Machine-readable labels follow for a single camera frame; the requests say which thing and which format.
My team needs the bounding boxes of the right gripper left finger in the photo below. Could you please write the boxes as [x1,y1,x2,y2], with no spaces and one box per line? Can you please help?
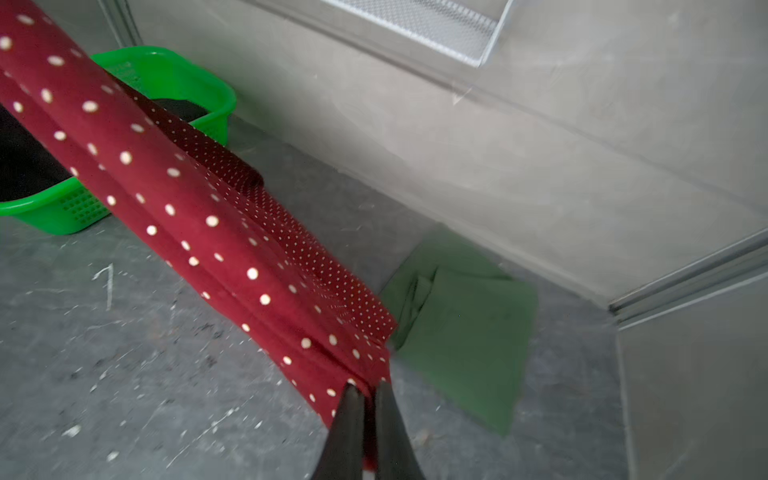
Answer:
[310,385,365,480]

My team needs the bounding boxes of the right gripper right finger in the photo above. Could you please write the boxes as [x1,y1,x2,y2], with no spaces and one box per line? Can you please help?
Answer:
[375,381,426,480]

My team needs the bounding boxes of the green skirt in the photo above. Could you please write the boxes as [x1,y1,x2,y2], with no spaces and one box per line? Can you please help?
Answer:
[380,225,538,436]

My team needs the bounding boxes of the red polka dot skirt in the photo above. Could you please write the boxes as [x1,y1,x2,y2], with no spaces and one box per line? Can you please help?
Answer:
[1,1,395,473]

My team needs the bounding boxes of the black skirt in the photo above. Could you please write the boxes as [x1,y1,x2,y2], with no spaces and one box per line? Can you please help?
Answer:
[1,104,71,202]

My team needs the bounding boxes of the green plastic basket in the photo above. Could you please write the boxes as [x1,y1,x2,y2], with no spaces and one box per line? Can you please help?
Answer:
[1,46,236,235]

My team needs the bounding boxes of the white wire mesh basket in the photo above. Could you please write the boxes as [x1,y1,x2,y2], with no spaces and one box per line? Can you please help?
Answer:
[329,0,513,68]

